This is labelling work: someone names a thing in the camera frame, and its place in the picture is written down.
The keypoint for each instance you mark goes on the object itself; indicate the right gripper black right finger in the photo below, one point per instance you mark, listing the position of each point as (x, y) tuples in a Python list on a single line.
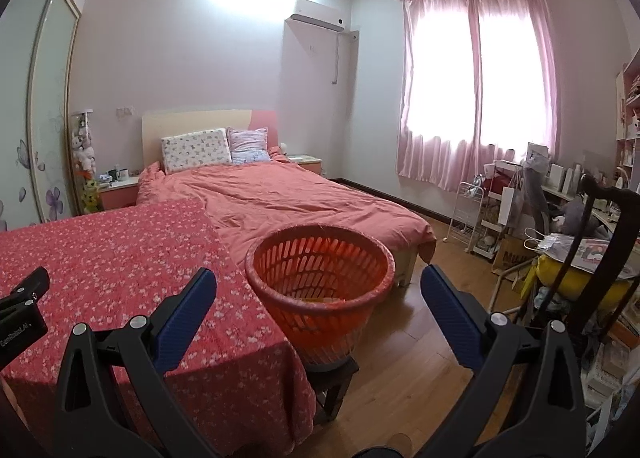
[(547, 417)]

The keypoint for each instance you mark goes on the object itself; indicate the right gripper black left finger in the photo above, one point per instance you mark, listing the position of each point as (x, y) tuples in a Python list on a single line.
[(91, 417)]

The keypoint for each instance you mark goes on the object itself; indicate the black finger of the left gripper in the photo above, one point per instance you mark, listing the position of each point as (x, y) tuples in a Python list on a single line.
[(32, 288)]

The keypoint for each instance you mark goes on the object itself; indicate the pink left nightstand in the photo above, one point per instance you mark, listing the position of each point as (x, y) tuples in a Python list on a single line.
[(120, 194)]

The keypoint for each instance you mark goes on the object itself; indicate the pink nightstand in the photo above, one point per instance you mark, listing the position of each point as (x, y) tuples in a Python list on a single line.
[(308, 162), (120, 194)]

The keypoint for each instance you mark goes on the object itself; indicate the yellow bag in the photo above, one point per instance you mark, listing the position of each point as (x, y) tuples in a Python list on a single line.
[(545, 270)]

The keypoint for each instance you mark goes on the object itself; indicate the white mug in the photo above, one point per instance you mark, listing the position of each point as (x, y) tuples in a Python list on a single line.
[(122, 174)]

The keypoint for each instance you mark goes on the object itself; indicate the hanging plush toy organizer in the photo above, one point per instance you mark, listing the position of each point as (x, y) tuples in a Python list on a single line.
[(84, 162)]

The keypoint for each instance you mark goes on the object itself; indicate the red floral tablecloth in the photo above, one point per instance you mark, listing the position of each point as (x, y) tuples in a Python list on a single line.
[(241, 381)]

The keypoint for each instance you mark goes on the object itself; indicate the cluttered desk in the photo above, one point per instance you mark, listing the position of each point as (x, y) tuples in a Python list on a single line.
[(627, 153)]

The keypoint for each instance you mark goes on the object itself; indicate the black stool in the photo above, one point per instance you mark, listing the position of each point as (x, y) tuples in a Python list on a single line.
[(330, 387)]

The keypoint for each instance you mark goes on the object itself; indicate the beige pink headboard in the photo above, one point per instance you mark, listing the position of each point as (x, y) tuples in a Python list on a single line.
[(155, 126)]

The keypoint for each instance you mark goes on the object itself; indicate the white floral pillow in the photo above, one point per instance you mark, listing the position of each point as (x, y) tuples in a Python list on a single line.
[(193, 150)]

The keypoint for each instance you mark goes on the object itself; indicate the coral pink bed duvet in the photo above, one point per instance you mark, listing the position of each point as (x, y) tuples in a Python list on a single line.
[(246, 202)]

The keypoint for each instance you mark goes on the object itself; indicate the orange plastic laundry basket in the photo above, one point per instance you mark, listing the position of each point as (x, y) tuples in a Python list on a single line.
[(320, 284)]

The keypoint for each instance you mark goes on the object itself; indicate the pink striped pillow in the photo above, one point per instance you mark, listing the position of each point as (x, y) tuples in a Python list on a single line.
[(248, 145)]

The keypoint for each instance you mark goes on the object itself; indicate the floral sliding wardrobe door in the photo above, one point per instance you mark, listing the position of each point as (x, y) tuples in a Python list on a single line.
[(37, 40)]

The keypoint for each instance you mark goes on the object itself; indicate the pink right nightstand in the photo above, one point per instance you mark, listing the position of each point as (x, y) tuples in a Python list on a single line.
[(308, 162)]

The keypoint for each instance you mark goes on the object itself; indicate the pink window curtains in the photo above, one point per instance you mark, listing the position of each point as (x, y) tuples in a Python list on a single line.
[(480, 84)]

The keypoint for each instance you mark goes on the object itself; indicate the white wire rack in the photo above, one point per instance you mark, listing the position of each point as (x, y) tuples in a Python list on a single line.
[(467, 214)]

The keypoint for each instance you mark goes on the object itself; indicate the wall power socket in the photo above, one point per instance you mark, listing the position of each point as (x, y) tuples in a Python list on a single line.
[(125, 111)]

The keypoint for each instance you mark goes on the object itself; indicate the white wall air conditioner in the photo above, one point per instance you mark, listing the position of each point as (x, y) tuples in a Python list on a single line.
[(313, 13)]

